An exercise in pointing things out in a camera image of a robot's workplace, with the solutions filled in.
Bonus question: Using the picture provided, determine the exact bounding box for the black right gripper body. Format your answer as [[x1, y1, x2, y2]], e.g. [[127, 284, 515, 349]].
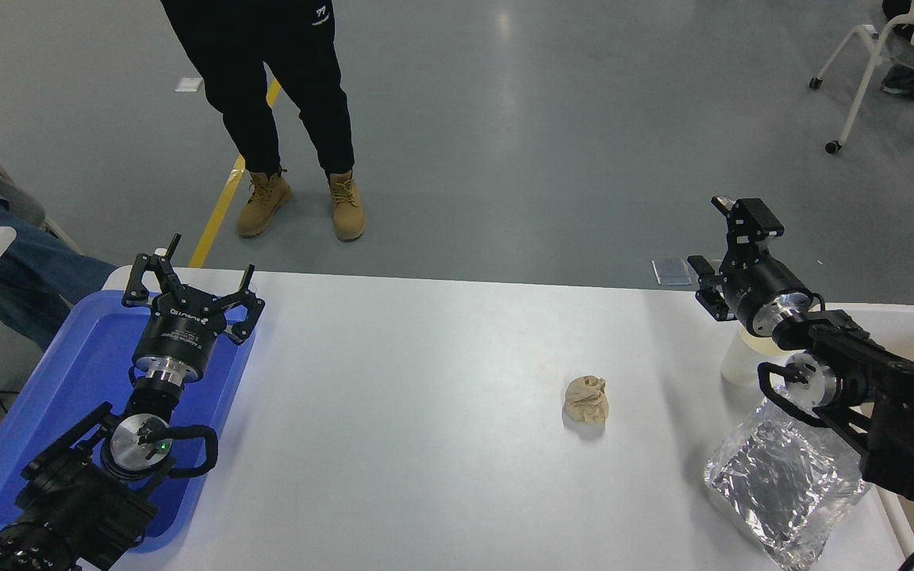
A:
[[720, 257, 812, 328]]

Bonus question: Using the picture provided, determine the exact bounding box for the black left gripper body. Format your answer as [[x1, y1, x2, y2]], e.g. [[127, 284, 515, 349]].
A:
[[132, 293, 230, 374]]

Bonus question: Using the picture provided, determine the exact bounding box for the white paper cup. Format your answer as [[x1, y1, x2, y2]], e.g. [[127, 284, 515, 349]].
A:
[[720, 325, 785, 389]]

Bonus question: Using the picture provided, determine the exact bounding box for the clear floor plate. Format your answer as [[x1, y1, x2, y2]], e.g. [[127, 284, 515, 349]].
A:
[[651, 258, 693, 286]]

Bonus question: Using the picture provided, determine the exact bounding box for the blue plastic tray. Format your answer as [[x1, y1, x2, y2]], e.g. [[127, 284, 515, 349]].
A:
[[0, 289, 256, 554]]

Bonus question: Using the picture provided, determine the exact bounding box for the grey chair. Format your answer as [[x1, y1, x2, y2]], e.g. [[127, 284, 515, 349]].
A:
[[0, 127, 83, 255]]

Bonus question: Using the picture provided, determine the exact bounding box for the crumpled tan paper ball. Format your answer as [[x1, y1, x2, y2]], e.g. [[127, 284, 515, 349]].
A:
[[563, 375, 610, 425]]

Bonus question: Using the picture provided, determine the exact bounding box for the silver foil tray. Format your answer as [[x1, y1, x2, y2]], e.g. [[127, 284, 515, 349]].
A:
[[703, 393, 872, 571]]

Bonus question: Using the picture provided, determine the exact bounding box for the white wheeled chair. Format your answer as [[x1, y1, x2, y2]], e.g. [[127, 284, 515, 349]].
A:
[[808, 0, 914, 171]]

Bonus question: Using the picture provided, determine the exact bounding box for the standing person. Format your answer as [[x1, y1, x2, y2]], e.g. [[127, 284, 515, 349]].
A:
[[159, 0, 367, 243]]

